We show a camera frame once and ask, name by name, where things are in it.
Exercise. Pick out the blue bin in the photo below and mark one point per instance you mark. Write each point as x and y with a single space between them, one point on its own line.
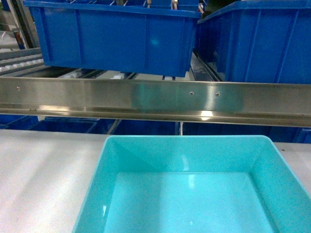
92 35
258 41

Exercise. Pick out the blue bins under rail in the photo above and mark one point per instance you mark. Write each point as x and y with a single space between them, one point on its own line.
140 127

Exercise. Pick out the teal plastic bin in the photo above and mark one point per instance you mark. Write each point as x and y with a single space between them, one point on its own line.
193 184

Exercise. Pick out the blue bin upper right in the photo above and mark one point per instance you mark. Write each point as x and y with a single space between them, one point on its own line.
258 41

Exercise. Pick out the roller conveyor track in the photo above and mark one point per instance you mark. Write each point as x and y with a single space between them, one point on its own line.
20 60

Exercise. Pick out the blue bin upper left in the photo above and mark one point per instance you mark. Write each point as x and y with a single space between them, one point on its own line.
92 35

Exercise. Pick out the stainless steel shelf rail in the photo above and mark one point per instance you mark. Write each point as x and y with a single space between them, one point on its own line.
211 102

